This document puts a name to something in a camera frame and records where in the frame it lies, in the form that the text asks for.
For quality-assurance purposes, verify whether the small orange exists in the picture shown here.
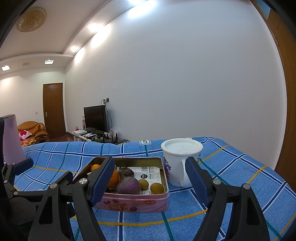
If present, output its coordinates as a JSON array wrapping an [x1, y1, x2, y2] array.
[[91, 164, 100, 172]]

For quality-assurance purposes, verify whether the purple round fruit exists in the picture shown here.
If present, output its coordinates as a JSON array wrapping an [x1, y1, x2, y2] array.
[[116, 177, 141, 195]]

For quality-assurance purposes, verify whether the large brown round fruit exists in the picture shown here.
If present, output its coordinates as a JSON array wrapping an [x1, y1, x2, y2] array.
[[150, 183, 165, 194]]

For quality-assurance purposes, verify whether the purple electric kettle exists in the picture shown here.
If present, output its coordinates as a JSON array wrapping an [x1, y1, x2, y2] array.
[[3, 114, 25, 165]]

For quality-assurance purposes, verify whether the pink floral cushion on armchair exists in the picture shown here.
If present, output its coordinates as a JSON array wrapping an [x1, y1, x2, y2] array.
[[19, 130, 32, 141]]

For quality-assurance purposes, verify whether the orange leather armchair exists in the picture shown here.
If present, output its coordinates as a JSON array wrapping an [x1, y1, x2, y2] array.
[[18, 121, 50, 147]]

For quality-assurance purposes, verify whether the white tv stand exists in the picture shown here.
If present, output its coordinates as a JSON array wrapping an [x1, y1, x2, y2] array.
[[67, 130, 129, 145]]

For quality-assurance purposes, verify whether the pink metal tin box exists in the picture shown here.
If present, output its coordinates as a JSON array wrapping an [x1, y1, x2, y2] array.
[[72, 156, 170, 213]]

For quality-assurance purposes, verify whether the brown wooden door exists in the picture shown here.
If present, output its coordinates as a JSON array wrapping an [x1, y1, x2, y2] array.
[[43, 83, 66, 139]]

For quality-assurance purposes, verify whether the paper leaflet in tin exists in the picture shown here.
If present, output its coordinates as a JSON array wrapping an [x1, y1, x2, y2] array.
[[130, 166, 162, 188]]

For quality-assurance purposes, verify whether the black television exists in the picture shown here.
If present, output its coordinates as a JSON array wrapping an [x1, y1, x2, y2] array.
[[84, 105, 108, 132]]

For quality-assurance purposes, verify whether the white floral mug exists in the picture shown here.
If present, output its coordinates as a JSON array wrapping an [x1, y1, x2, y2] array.
[[161, 138, 203, 188]]

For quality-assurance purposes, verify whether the gold ceiling lamp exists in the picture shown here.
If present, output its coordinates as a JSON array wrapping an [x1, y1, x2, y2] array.
[[16, 6, 47, 33]]

